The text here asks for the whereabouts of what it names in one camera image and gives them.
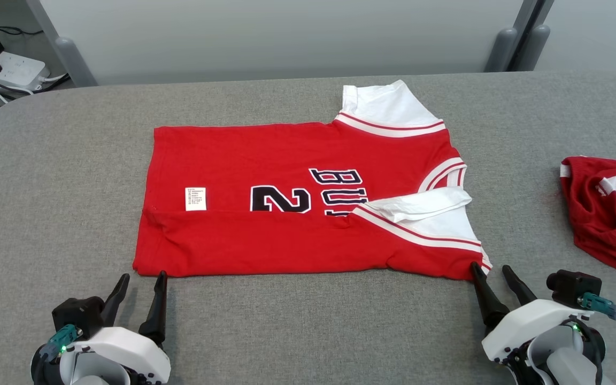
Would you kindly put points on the grey partition post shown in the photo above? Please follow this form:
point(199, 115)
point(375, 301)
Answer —
point(500, 51)
point(75, 67)
point(535, 48)

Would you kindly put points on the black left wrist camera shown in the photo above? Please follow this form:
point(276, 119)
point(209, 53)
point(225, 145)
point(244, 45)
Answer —
point(78, 315)

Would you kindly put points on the narrow white partition panel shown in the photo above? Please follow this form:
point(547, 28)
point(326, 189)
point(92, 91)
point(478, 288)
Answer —
point(602, 32)

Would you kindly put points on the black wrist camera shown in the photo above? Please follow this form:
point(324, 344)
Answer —
point(78, 315)
point(575, 286)

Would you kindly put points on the red jersey with white sleeves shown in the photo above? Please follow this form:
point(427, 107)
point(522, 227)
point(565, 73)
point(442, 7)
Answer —
point(260, 155)

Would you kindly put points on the red shorts with white hem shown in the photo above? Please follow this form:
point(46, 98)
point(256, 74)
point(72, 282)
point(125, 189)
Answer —
point(607, 230)

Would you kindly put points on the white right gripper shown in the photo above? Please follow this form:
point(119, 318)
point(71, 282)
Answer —
point(532, 326)

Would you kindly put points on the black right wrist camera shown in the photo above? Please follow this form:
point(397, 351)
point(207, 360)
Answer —
point(575, 286)

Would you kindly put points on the wide white partition panel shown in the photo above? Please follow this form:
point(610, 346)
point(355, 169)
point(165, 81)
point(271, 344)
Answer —
point(286, 37)

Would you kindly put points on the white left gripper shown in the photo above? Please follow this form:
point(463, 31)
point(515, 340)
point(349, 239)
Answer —
point(126, 347)

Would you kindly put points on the white power strip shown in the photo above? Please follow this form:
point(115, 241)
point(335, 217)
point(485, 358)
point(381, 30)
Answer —
point(16, 67)

